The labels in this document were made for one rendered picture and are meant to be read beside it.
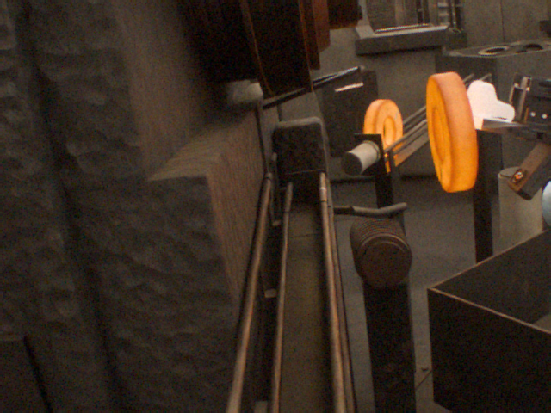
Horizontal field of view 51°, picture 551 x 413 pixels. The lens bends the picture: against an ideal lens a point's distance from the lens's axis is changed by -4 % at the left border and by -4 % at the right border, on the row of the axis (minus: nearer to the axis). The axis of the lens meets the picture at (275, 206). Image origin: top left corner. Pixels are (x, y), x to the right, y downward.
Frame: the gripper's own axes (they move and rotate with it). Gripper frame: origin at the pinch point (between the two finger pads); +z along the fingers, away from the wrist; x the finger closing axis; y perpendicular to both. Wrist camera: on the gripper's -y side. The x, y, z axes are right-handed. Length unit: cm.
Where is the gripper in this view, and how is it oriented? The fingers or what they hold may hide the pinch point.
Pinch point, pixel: (449, 117)
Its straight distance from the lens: 82.5
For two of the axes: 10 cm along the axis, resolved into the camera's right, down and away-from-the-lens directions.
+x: -0.6, 3.0, -9.5
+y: 1.3, -9.4, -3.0
